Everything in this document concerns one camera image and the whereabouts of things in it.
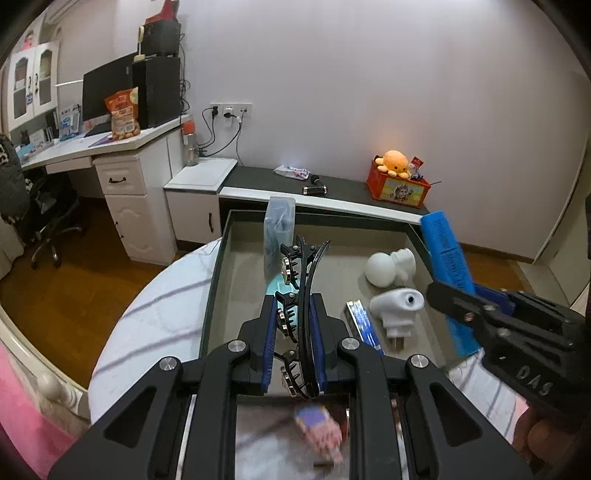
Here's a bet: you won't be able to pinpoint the black hair clips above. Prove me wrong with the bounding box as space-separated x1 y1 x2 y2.
273 235 329 400

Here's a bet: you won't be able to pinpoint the blue gold patterned box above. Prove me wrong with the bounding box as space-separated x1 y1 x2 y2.
345 300 384 354

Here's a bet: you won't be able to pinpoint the pink patterned small packet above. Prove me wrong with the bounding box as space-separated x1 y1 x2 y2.
294 404 344 464

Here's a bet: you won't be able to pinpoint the blue rectangular plastic case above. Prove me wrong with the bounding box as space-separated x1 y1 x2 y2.
421 211 480 357

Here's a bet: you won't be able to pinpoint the person's right hand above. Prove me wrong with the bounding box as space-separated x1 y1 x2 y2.
512 406 590 472

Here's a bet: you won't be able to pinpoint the white plug-in device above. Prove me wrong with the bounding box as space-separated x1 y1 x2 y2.
370 287 425 352

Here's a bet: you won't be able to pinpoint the black shallow tray box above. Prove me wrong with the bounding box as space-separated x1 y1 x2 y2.
198 209 463 398

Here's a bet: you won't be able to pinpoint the white round night light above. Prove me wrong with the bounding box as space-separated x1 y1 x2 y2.
365 248 417 288

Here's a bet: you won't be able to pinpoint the clear pack of blue items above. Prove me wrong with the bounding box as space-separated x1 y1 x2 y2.
263 197 296 281

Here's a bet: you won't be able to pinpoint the red cartoon storage box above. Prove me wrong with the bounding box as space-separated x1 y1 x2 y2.
366 162 431 208

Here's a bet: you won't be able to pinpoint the black white tv cabinet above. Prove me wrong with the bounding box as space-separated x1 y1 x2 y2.
218 165 431 227

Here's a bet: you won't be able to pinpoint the white low side cabinet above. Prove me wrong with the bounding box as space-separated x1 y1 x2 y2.
164 158 238 244

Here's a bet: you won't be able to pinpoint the small black device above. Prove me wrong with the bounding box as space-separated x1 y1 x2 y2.
303 175 328 197

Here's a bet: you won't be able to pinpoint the white tissue packet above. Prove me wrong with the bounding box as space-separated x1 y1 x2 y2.
273 164 310 181

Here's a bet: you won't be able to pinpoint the orange octopus plush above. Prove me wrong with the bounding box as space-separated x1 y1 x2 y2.
374 150 411 180

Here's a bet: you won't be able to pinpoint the red-capped bottle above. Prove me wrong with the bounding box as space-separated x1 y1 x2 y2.
182 120 199 166

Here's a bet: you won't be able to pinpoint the white desk with drawers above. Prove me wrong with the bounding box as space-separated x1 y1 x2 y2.
21 115 188 265

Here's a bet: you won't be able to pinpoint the pink bedding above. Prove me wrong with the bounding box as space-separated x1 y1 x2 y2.
0 346 75 479

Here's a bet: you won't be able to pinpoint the black office chair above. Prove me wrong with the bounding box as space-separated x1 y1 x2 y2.
16 172 85 270

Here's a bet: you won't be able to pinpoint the orange snack bag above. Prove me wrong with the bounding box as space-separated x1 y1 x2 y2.
104 88 140 141

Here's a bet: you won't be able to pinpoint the black computer tower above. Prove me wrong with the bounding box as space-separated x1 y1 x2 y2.
132 56 181 130

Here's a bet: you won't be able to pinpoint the dark jacket on chair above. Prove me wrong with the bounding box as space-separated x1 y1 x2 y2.
0 134 30 224

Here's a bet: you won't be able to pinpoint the black computer monitor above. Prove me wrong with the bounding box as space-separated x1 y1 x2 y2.
82 53 135 121

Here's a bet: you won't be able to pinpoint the black box on tower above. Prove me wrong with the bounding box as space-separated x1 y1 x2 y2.
140 19 181 56

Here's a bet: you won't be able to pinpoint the red triangular object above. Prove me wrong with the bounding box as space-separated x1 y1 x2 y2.
145 0 179 24

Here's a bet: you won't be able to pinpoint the white glass-door cabinet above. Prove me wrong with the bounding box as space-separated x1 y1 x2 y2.
7 41 59 131

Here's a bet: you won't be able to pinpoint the white air conditioner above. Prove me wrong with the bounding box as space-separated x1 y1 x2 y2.
43 0 79 25

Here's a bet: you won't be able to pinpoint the white bed frame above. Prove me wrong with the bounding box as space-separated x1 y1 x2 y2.
1 308 90 420

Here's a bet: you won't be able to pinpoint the white wall power strip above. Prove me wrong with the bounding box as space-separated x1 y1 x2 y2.
209 102 252 117

